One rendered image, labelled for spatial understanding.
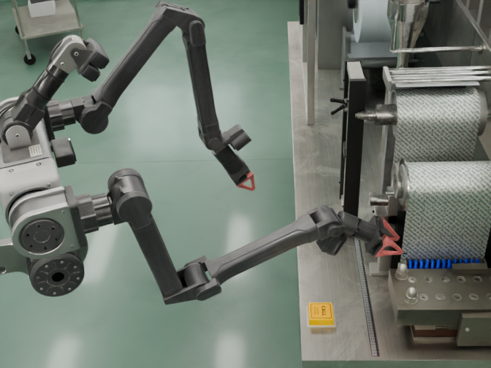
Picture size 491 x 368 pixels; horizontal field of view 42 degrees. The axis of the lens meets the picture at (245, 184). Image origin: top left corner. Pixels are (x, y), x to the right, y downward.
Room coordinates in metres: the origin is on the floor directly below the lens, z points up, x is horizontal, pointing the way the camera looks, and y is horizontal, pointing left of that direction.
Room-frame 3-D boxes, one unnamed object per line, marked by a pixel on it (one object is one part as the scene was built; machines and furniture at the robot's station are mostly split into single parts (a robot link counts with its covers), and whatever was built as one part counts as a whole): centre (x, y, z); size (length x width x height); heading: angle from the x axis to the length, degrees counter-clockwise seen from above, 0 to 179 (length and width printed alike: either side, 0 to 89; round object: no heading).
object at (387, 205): (1.49, -0.40, 1.05); 0.06 x 0.05 x 0.31; 86
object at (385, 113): (1.71, -0.43, 1.33); 0.06 x 0.06 x 0.06; 86
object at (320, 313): (1.31, -0.20, 0.91); 0.07 x 0.07 x 0.02; 86
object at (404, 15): (2.17, -0.60, 1.50); 0.14 x 0.14 x 0.06
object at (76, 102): (1.64, 0.44, 1.43); 0.10 x 0.05 x 0.09; 110
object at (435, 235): (1.39, -0.55, 1.11); 0.23 x 0.01 x 0.18; 86
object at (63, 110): (1.61, 0.51, 1.45); 0.09 x 0.08 x 0.12; 20
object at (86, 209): (1.14, 0.34, 1.45); 0.09 x 0.08 x 0.12; 20
